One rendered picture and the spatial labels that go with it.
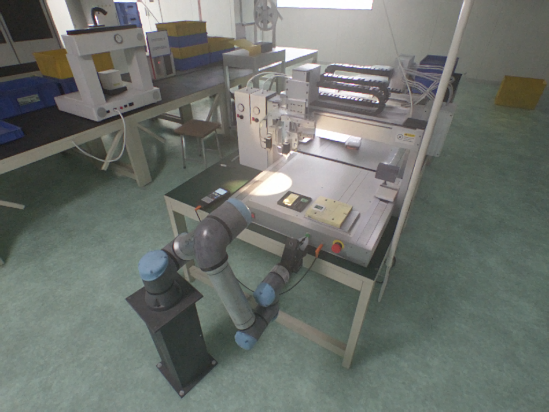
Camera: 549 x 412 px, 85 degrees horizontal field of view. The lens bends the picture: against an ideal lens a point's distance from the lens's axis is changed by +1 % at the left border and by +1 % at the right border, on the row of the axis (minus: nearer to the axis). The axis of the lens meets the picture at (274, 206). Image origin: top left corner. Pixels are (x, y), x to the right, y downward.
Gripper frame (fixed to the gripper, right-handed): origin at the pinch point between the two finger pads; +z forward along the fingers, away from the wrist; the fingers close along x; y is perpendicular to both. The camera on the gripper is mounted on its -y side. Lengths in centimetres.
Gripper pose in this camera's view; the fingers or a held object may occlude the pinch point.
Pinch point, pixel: (305, 238)
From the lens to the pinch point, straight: 133.7
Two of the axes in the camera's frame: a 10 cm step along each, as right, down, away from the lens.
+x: 8.6, 3.0, -4.2
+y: 0.0, 8.1, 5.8
